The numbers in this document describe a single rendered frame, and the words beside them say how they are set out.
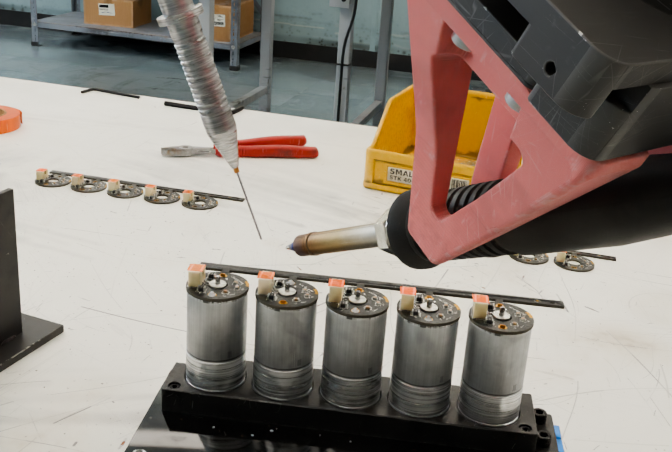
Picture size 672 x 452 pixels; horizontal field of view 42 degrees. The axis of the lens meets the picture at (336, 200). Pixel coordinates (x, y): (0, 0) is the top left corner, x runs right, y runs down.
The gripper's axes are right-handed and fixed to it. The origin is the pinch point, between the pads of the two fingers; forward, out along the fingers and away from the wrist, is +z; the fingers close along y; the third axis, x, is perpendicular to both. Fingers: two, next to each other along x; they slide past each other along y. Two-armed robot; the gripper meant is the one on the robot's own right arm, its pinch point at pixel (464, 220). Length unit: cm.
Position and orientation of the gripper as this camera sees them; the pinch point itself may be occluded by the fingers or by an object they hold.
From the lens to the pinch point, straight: 25.7
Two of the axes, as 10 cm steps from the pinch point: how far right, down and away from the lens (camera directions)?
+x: 5.1, 7.3, -4.6
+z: -3.6, 6.6, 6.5
